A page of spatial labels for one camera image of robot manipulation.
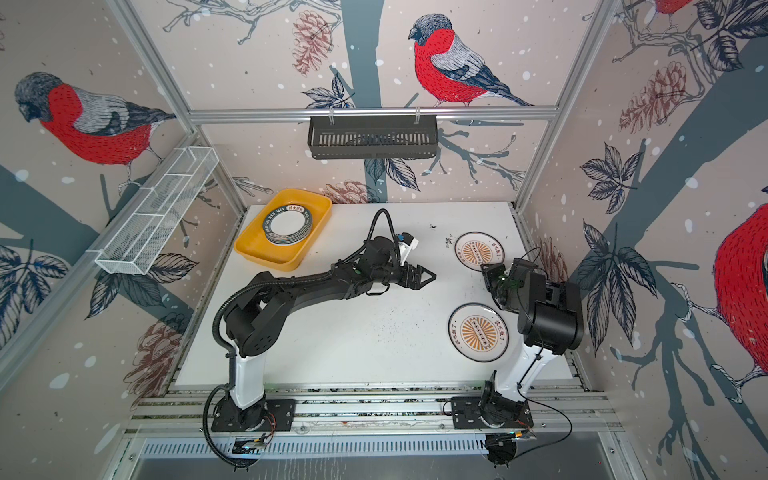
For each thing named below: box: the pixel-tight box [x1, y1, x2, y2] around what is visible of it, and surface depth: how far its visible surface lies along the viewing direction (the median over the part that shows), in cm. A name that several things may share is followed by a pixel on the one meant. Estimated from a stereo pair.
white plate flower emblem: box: [265, 228, 312, 246], surface depth 109 cm
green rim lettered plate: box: [264, 205, 312, 237], surface depth 113 cm
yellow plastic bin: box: [234, 189, 333, 272], surface depth 113 cm
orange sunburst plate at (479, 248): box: [454, 231, 505, 272], surface depth 109 cm
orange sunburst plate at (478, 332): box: [448, 303, 510, 363], surface depth 89 cm
